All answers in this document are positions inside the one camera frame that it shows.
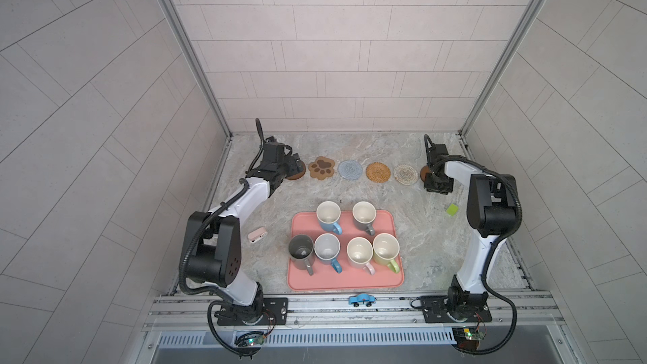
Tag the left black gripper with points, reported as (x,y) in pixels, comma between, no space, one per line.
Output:
(291,168)

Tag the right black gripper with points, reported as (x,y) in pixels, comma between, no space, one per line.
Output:
(429,186)

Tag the brown wooden round coaster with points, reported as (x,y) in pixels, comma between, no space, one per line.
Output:
(422,173)
(298,175)

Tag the multicolour knitted round coaster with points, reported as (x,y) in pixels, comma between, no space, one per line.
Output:
(406,174)

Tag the woven rattan round coaster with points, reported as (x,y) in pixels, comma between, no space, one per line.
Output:
(378,172)

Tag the blue knitted round coaster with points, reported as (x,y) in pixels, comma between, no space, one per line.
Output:
(350,170)

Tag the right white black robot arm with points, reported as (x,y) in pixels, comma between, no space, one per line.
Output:
(494,212)

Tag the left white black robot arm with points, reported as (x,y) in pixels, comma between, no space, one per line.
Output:
(211,255)

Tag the green small object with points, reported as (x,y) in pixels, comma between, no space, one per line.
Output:
(452,210)

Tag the cork paw print coaster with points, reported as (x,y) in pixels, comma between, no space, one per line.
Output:
(322,168)

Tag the pink small object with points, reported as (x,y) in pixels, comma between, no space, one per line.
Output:
(257,235)

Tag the dark grey mug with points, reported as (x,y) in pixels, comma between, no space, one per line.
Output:
(301,251)

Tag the pink rectangular tray mat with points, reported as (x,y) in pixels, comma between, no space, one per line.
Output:
(325,277)

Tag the small blue toy car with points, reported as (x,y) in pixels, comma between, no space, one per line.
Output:
(362,299)

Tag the right circuit board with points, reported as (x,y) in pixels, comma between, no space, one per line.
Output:
(468,338)

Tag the circuit board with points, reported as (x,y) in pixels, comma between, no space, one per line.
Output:
(468,338)
(252,339)

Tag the left circuit board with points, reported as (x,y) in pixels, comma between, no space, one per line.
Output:
(252,339)

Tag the white mug blue handle rear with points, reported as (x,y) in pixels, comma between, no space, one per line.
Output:
(328,214)

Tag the white mug green handle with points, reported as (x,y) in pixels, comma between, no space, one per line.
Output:
(386,251)

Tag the grey mug blue handle front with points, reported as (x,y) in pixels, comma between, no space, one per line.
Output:
(327,249)

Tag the white mug pink handle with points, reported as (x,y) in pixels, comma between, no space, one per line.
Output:
(359,253)

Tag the aluminium mounting rail frame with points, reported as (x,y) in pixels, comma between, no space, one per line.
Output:
(327,311)

